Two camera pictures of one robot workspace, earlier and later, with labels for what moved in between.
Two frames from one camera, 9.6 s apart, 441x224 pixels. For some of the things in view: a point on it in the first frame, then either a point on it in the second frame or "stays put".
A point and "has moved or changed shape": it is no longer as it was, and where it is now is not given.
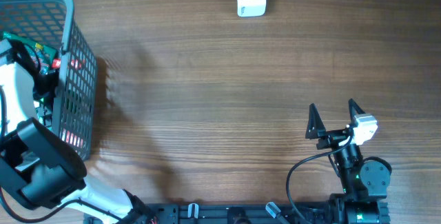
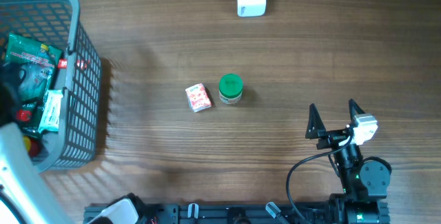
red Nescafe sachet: x=76 y=63 has moved or changed shape
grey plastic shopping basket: x=45 y=13 stays put
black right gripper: x=316 y=129 stays put
